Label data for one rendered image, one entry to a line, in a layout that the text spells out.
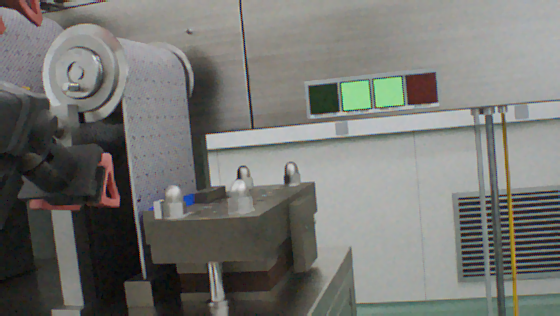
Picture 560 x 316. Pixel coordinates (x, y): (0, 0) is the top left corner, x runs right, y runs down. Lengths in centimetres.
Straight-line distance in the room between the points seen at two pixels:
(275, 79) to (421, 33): 28
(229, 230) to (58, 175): 24
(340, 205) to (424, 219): 49
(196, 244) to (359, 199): 272
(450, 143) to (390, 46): 236
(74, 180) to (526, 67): 78
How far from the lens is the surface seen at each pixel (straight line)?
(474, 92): 111
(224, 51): 118
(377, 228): 351
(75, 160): 72
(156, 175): 96
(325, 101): 111
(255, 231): 79
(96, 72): 89
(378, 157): 345
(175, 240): 83
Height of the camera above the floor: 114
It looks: 3 degrees down
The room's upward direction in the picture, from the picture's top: 6 degrees counter-clockwise
